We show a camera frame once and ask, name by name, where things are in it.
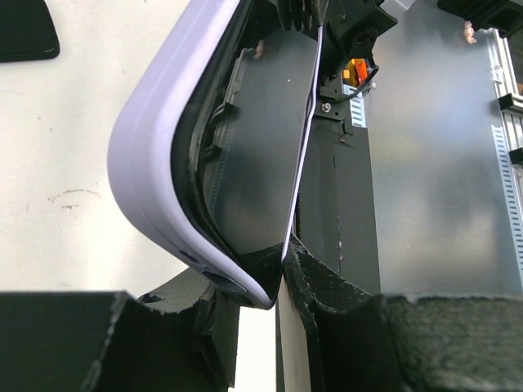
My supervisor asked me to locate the lilac phone case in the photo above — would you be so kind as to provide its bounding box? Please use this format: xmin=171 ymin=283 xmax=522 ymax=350
xmin=107 ymin=1 xmax=323 ymax=309

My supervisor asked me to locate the black smartphone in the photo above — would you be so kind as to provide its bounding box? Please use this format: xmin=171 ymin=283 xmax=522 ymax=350
xmin=0 ymin=0 xmax=60 ymax=63

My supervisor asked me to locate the aluminium rail profile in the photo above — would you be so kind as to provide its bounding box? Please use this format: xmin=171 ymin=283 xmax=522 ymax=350
xmin=486 ymin=29 xmax=522 ymax=168

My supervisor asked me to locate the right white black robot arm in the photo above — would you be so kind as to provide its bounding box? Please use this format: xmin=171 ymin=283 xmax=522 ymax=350
xmin=274 ymin=0 xmax=398 ymax=77

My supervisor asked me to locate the white cable duct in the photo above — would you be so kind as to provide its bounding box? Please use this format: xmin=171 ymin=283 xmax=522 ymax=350
xmin=342 ymin=79 xmax=367 ymax=128
xmin=491 ymin=125 xmax=522 ymax=275

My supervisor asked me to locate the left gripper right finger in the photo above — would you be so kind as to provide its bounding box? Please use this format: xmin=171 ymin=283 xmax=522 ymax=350
xmin=284 ymin=238 xmax=522 ymax=391

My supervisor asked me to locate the left white cable duct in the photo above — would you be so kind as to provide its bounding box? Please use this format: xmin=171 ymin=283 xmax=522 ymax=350
xmin=491 ymin=125 xmax=522 ymax=275

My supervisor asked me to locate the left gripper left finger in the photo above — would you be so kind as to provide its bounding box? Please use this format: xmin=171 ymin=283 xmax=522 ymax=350
xmin=1 ymin=270 xmax=239 ymax=391

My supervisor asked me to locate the reflective metal sheet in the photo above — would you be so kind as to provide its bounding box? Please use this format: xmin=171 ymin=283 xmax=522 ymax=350
xmin=212 ymin=0 xmax=523 ymax=297

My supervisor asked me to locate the right white cable duct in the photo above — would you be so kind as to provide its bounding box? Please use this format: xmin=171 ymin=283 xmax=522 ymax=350
xmin=342 ymin=79 xmax=367 ymax=128

